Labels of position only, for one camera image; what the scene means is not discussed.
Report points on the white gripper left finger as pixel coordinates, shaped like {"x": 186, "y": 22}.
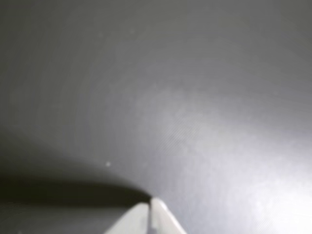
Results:
{"x": 137, "y": 219}

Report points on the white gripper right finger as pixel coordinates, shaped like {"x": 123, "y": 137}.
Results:
{"x": 163, "y": 219}

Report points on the dark grey table mat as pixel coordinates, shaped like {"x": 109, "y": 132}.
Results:
{"x": 170, "y": 97}

